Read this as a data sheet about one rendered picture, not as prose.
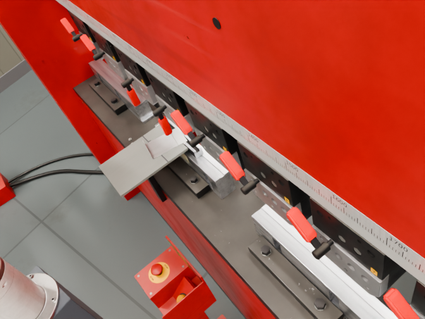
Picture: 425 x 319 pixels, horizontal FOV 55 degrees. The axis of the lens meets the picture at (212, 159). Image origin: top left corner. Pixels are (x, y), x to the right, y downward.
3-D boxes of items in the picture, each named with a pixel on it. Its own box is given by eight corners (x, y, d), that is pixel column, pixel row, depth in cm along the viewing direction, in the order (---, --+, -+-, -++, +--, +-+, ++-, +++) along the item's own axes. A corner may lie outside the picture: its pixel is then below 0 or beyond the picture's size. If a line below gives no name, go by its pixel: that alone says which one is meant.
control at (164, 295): (147, 291, 140) (126, 268, 127) (183, 261, 145) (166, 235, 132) (178, 335, 128) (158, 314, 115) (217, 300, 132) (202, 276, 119)
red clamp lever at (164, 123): (163, 135, 116) (150, 110, 109) (174, 127, 117) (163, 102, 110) (166, 138, 115) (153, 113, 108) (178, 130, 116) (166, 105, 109)
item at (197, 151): (166, 130, 145) (163, 125, 143) (172, 126, 146) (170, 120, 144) (196, 158, 132) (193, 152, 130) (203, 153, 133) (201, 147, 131)
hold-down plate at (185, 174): (155, 154, 153) (152, 149, 151) (166, 146, 154) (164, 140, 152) (198, 199, 133) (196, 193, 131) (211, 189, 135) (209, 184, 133)
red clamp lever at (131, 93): (132, 106, 129) (119, 82, 122) (143, 99, 130) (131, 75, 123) (135, 108, 128) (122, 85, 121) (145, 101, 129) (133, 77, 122)
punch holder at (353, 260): (314, 246, 80) (307, 198, 68) (344, 219, 82) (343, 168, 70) (378, 302, 70) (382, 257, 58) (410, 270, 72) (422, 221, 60)
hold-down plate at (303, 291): (249, 251, 116) (247, 246, 114) (263, 240, 117) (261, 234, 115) (328, 333, 97) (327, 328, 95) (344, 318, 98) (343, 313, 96)
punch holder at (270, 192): (250, 190, 93) (234, 142, 81) (277, 168, 95) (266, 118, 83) (296, 230, 83) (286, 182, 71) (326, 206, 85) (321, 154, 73)
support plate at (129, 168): (99, 168, 139) (98, 166, 138) (161, 125, 145) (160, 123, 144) (121, 197, 127) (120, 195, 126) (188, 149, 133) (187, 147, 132)
